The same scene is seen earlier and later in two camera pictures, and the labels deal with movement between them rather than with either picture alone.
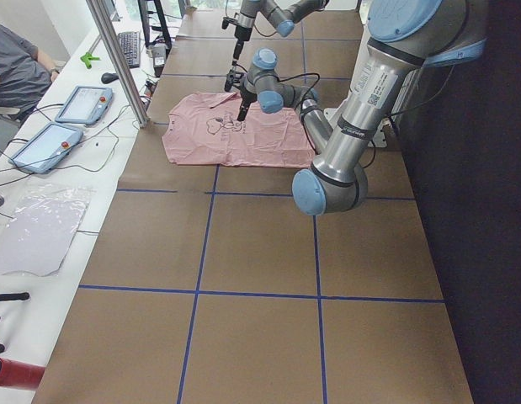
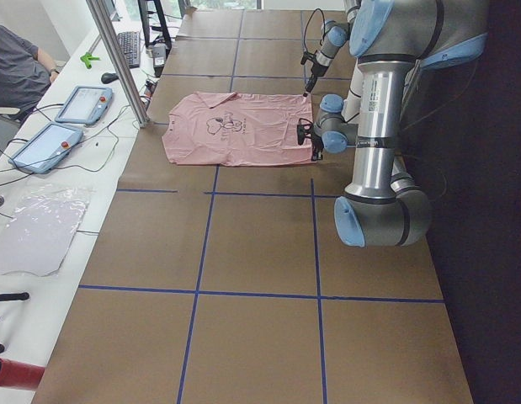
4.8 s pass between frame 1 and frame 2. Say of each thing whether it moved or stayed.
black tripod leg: stayed
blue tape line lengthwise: stayed
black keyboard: stayed
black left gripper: moved
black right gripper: moved
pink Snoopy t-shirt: stayed
